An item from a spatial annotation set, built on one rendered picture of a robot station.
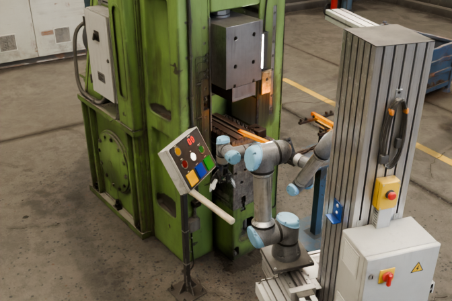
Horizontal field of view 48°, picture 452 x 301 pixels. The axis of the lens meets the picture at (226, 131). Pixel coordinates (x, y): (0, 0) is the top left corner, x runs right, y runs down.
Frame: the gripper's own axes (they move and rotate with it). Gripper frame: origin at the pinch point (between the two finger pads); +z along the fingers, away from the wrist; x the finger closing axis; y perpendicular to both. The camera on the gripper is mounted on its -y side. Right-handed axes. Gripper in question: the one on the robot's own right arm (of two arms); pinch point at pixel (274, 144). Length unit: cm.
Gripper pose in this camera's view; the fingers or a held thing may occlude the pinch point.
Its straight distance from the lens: 329.8
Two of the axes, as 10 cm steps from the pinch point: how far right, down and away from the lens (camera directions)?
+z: -6.3, -3.1, 7.1
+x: 7.8, -2.9, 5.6
